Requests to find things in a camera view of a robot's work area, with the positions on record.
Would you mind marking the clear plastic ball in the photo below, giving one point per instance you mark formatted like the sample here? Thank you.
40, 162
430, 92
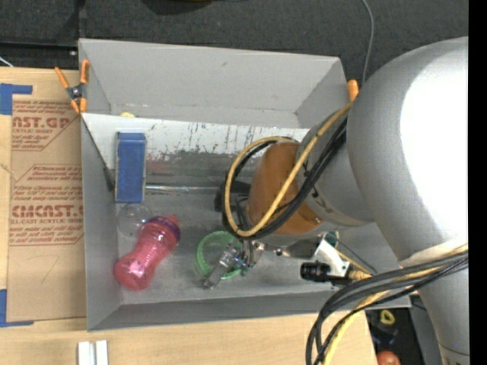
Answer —
128, 219

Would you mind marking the blue box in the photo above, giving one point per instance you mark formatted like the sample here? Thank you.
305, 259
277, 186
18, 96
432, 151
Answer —
131, 167

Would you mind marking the black cylinder on white bracket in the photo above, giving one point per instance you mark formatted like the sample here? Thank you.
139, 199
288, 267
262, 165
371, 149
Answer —
316, 270

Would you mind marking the small yellow thing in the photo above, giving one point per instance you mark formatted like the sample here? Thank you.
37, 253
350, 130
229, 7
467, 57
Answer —
127, 114

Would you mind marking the pink plastic bottle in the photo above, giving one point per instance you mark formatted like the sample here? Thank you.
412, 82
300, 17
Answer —
148, 253

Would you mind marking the brown cardboard board red print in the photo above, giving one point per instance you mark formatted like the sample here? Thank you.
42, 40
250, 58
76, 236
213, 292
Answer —
42, 264

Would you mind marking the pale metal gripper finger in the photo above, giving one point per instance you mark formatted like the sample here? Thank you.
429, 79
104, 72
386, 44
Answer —
217, 273
230, 250

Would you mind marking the grey metal bin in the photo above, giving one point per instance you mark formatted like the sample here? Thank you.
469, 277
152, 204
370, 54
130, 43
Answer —
198, 89

